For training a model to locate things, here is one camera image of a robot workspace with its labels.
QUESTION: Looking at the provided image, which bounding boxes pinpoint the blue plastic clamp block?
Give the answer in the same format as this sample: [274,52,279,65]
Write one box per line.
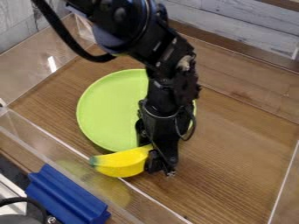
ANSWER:
[26,164,111,224]

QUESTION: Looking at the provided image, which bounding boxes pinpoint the clear acrylic front wall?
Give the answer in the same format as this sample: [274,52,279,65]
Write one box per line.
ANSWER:
[0,108,191,224]

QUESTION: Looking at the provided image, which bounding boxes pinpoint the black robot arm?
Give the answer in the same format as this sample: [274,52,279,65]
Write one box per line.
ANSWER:
[66,0,202,174]

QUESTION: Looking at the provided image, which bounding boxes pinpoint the black cable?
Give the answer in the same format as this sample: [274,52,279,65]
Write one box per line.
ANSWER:
[31,0,118,63]

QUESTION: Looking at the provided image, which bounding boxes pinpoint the green round plate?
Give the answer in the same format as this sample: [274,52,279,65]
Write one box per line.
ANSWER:
[76,68,198,153]

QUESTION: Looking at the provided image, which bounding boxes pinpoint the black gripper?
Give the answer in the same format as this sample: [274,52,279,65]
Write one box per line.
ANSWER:
[135,99,198,178]

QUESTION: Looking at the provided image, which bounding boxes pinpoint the yellow toy banana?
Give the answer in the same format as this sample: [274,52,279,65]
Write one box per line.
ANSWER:
[90,144,154,178]

